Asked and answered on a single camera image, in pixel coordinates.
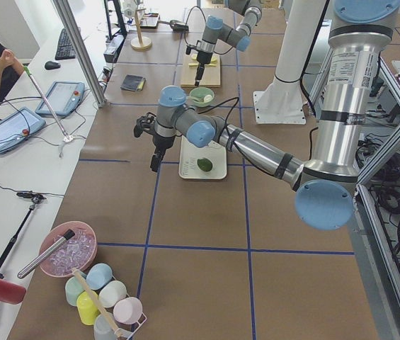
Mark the wooden stand base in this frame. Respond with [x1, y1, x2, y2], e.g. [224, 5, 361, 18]
[130, 8, 152, 52]

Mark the light blue cup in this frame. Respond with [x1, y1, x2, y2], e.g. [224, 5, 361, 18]
[86, 263, 113, 290]

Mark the thin metal rod stand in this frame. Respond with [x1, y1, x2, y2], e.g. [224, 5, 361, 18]
[23, 66, 74, 143]

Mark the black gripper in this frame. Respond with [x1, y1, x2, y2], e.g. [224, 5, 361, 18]
[133, 112, 176, 172]
[185, 40, 213, 86]

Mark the grey folded cloth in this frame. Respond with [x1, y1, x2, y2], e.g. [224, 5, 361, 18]
[120, 74, 144, 92]

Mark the white bear tray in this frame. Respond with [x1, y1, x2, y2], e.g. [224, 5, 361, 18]
[178, 136, 227, 180]

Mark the light green bowl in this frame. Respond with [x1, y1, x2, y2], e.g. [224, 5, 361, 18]
[189, 87, 215, 107]

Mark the bamboo cutting board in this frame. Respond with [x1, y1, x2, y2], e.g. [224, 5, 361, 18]
[180, 53, 221, 88]

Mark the black computer mouse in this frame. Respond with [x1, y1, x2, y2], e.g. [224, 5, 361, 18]
[45, 61, 61, 70]

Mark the metal scoop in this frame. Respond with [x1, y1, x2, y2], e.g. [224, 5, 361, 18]
[158, 20, 189, 33]

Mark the white wire cup rack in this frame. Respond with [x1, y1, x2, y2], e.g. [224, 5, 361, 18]
[79, 272, 148, 340]

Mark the green avocado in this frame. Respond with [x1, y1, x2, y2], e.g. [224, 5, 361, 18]
[196, 157, 213, 172]

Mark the metal tube tool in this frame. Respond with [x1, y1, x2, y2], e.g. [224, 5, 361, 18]
[17, 229, 75, 279]

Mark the wooden stick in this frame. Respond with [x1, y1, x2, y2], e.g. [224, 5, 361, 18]
[72, 268, 125, 339]

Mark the clear grey cup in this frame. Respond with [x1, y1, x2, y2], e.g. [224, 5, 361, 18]
[93, 314, 118, 340]

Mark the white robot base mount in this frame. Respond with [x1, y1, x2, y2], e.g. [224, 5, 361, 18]
[253, 0, 328, 125]

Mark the teach pendant tablet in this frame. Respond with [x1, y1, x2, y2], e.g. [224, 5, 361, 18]
[0, 107, 46, 154]
[45, 81, 85, 117]

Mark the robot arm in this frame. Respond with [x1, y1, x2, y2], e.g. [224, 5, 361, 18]
[185, 0, 262, 86]
[134, 1, 400, 230]

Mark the yellow sponge cloth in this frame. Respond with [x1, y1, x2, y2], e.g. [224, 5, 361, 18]
[137, 78, 146, 91]

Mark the pink cup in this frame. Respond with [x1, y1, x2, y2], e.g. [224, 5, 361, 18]
[113, 297, 143, 324]

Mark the white steamed bun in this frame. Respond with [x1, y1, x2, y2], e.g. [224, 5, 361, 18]
[203, 95, 213, 103]

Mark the aluminium frame post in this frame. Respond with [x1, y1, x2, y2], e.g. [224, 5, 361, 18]
[53, 0, 106, 108]

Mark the yellow cup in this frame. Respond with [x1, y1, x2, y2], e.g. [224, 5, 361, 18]
[76, 291, 100, 326]

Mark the white ceramic spoon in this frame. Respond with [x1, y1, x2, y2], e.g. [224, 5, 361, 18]
[190, 96, 211, 103]

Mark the near teach pendant tablet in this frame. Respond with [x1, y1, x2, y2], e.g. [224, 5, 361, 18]
[0, 107, 46, 154]

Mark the white cup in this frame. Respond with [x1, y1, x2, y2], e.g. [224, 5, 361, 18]
[98, 280, 127, 308]

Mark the black keyboard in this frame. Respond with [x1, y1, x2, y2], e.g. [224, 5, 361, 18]
[55, 28, 76, 60]

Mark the pink bowl with ice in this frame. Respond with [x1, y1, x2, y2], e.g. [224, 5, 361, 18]
[40, 221, 98, 278]

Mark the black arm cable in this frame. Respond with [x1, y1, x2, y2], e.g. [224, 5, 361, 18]
[183, 5, 236, 56]
[195, 96, 319, 160]

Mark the green cup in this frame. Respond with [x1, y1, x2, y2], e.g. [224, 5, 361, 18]
[64, 276, 84, 307]

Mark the far teach pendant tablet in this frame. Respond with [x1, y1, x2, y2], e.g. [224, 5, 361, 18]
[45, 81, 85, 117]

